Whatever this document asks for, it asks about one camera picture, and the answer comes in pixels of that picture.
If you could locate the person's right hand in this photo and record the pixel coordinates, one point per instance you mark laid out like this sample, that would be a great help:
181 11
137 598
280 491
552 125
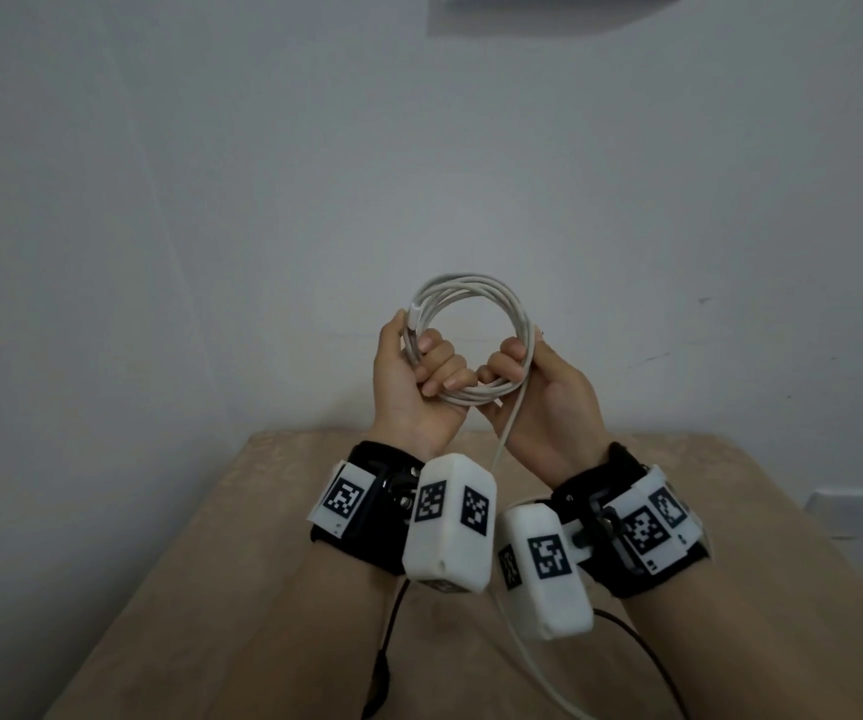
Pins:
559 419

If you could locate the person's left hand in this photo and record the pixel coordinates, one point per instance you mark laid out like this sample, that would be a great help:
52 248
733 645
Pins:
401 397

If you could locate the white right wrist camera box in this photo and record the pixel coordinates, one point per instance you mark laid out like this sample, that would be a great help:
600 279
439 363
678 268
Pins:
551 607

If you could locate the black right wristband with markers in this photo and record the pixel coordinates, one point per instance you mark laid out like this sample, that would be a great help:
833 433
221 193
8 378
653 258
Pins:
626 562

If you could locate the white wall socket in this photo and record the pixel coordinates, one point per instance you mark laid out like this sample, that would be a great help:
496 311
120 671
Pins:
844 511

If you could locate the person's left forearm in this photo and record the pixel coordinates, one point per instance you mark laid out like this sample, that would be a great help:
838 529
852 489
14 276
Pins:
311 652

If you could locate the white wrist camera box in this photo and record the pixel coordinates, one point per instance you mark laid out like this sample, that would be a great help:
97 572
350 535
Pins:
551 607
439 554

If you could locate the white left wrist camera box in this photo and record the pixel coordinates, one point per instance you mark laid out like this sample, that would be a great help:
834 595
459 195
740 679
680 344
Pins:
439 554

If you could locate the beige covered table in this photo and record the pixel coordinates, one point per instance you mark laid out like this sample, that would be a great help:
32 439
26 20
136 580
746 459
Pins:
739 502

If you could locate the person's right forearm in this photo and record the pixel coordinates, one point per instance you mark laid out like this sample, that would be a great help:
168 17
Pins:
761 659

